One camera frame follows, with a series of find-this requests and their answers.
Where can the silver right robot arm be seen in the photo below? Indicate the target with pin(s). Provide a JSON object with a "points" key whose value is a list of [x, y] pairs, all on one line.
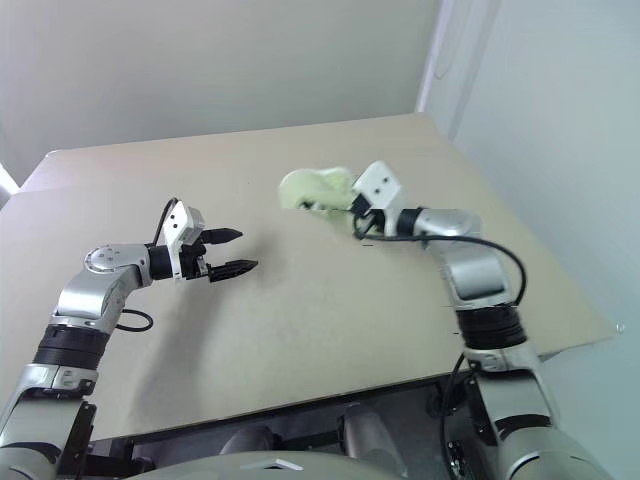
{"points": [[475, 275]]}

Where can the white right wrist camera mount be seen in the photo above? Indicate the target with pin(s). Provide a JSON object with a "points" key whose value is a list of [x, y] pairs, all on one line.
{"points": [[380, 185]]}

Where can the light green fluffy towel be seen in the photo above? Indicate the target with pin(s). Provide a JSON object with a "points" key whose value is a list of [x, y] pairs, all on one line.
{"points": [[306, 186]]}

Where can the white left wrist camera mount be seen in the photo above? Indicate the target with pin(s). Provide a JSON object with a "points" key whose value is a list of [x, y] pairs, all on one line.
{"points": [[176, 225]]}

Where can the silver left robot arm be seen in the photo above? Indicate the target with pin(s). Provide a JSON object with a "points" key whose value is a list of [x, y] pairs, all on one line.
{"points": [[85, 295]]}

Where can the grey rounded cylinder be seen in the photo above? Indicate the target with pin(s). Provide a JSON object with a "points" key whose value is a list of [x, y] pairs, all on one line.
{"points": [[372, 435], [250, 440]]}

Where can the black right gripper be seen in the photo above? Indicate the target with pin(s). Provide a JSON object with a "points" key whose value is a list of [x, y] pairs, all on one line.
{"points": [[369, 220]]}

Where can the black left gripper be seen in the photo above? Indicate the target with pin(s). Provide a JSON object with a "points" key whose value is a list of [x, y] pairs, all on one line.
{"points": [[192, 260]]}

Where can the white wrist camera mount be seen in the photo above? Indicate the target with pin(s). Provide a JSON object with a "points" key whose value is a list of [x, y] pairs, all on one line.
{"points": [[380, 185], [176, 225]]}

